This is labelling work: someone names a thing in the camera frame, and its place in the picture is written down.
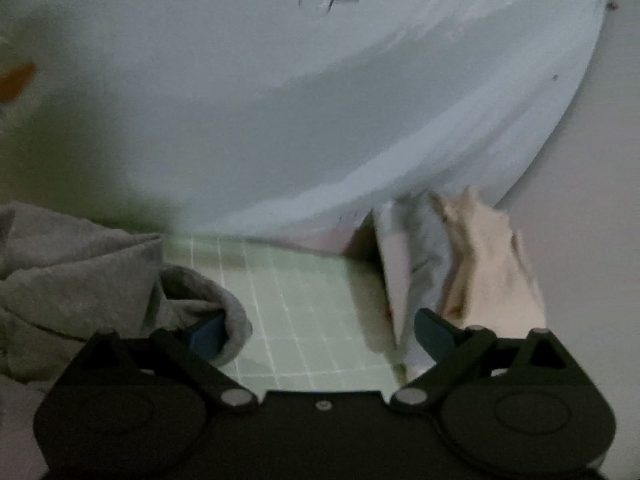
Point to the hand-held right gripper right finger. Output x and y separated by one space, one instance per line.
435 335

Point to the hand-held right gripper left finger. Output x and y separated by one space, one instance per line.
207 338

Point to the pale blue garment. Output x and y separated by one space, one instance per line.
415 260

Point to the beige garment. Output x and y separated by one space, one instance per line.
490 270

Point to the grey garment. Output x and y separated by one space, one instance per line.
75 280

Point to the green grid mat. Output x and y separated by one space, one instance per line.
300 310

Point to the pale blue carrot print quilt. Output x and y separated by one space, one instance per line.
300 110

